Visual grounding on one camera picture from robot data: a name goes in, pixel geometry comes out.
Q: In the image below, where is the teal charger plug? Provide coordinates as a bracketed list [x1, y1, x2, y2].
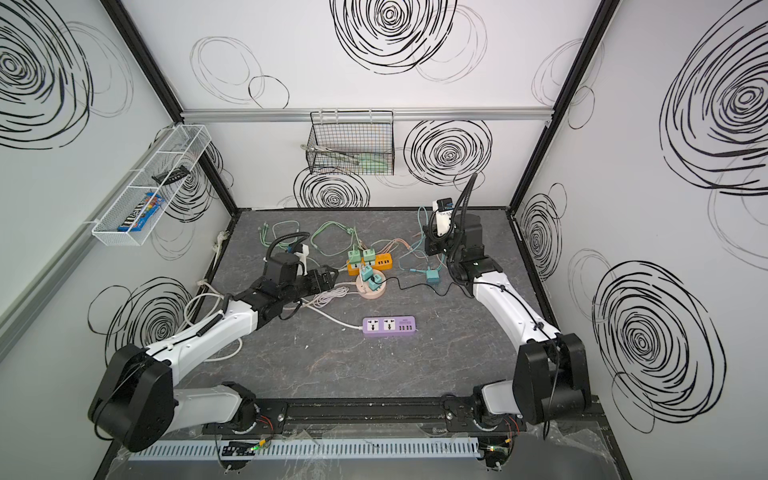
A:
[359, 265, 375, 282]
[424, 269, 441, 285]

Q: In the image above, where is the pink multi-head USB cable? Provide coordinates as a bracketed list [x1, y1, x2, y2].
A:
[377, 235, 421, 256]

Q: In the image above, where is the pink round power strip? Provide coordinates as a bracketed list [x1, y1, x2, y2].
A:
[355, 273, 386, 300]

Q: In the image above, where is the orange power strip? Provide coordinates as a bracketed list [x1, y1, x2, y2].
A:
[346, 253, 394, 276]

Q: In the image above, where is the purple power strip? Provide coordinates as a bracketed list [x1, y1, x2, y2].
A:
[362, 316, 417, 338]

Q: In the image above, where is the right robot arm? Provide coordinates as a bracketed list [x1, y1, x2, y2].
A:
[423, 208, 592, 424]

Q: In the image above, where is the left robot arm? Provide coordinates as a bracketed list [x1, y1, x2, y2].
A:
[87, 253, 339, 452]

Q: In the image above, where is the green item in basket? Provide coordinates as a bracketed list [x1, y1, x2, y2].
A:
[356, 153, 391, 175]

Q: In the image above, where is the black remote control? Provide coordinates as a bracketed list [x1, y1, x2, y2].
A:
[152, 165, 190, 187]

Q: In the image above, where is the blue candy pack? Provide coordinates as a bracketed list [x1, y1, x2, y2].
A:
[117, 192, 165, 232]

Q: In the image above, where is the black cable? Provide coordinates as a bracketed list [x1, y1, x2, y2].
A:
[383, 275, 463, 298]

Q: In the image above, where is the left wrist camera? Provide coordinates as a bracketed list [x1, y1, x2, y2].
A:
[293, 243, 310, 274]

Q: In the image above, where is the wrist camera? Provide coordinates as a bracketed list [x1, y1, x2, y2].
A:
[293, 243, 310, 274]
[432, 197, 454, 237]

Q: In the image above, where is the white USB cable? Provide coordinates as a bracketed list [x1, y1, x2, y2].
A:
[302, 286, 350, 310]

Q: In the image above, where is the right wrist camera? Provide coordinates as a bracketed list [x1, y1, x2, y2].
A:
[432, 197, 454, 237]

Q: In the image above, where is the white power cable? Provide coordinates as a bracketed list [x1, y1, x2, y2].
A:
[179, 257, 364, 364]

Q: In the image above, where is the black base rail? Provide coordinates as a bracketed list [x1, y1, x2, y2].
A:
[179, 395, 601, 436]

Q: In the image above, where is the black wire basket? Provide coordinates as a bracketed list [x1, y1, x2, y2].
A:
[302, 109, 395, 176]

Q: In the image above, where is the white wire shelf basket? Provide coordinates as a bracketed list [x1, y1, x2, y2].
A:
[91, 124, 212, 247]

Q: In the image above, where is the grey cable duct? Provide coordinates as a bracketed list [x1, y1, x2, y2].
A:
[129, 437, 481, 461]

